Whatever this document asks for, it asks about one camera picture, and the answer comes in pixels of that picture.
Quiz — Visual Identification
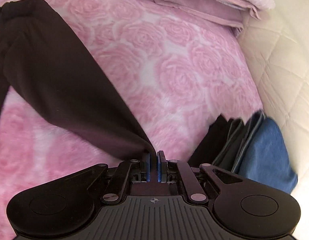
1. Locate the mauve folded pillowcase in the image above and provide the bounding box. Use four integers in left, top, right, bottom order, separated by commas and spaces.
154, 0, 260, 34

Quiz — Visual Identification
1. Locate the dark brown garment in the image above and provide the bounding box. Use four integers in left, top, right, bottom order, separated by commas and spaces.
0, 0, 155, 160

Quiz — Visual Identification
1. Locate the black folded garment stack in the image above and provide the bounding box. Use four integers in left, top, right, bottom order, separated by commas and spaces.
188, 110, 266, 173

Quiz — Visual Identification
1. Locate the pink rose bed blanket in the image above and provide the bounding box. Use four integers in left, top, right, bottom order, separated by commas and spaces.
0, 0, 263, 239

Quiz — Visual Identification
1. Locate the cream quilted headboard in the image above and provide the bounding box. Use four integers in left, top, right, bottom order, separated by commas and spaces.
239, 0, 309, 239

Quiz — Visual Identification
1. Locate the blue folded garment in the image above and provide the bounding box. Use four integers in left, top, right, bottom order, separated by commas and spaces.
238, 118, 298, 194

